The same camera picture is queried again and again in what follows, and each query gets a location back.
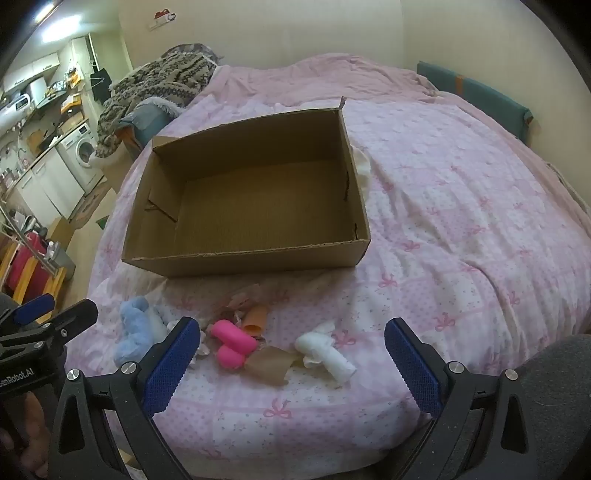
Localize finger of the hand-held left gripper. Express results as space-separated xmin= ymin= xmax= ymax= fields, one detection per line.
xmin=46 ymin=298 xmax=99 ymax=344
xmin=11 ymin=294 xmax=56 ymax=326

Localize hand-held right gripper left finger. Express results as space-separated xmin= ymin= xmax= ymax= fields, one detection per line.
xmin=46 ymin=316 xmax=201 ymax=480

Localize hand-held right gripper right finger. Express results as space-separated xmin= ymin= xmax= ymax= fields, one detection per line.
xmin=384 ymin=318 xmax=532 ymax=480

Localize light blue plush toy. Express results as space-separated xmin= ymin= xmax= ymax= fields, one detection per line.
xmin=114 ymin=298 xmax=169 ymax=365

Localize pink rubber duck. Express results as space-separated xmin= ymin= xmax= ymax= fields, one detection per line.
xmin=210 ymin=318 xmax=257 ymax=371

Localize white sock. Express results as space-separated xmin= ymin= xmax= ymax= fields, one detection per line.
xmin=294 ymin=322 xmax=357 ymax=383

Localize brown cardboard box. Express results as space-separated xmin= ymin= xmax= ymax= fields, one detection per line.
xmin=121 ymin=96 xmax=372 ymax=278

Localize person's left hand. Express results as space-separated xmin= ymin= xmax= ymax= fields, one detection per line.
xmin=18 ymin=397 xmax=51 ymax=466

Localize yellow wooden rack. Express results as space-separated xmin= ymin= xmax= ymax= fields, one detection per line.
xmin=0 ymin=231 xmax=68 ymax=305

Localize red suitcase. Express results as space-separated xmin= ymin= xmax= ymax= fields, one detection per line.
xmin=7 ymin=231 xmax=49 ymax=301

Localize grey bin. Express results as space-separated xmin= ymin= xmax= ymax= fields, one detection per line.
xmin=46 ymin=240 xmax=77 ymax=282

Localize brown paper piece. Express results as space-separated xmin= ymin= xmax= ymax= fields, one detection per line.
xmin=244 ymin=346 xmax=296 ymax=387

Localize white kitchen cabinets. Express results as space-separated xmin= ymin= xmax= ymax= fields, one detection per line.
xmin=18 ymin=148 xmax=88 ymax=220

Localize person's grey clothing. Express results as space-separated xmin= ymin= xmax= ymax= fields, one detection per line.
xmin=503 ymin=335 xmax=591 ymax=480

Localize pink bow-print bedspread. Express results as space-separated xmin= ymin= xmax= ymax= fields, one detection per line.
xmin=85 ymin=53 xmax=591 ymax=480

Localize white washing machine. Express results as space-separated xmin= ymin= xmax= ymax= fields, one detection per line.
xmin=55 ymin=121 xmax=105 ymax=193

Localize white cloth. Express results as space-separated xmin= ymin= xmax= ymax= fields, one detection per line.
xmin=351 ymin=143 xmax=372 ymax=190

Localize blue-grey fur-trimmed jacket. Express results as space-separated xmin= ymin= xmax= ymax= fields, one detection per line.
xmin=115 ymin=97 xmax=181 ymax=153

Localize black hanging garment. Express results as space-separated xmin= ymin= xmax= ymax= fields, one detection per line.
xmin=89 ymin=69 xmax=112 ymax=102

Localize patterned knit blanket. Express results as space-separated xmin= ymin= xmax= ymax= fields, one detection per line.
xmin=95 ymin=42 xmax=227 ymax=158

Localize teal cushion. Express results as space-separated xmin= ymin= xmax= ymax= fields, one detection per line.
xmin=417 ymin=61 xmax=532 ymax=139

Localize small wall ornament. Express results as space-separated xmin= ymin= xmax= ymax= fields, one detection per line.
xmin=148 ymin=8 xmax=176 ymax=29

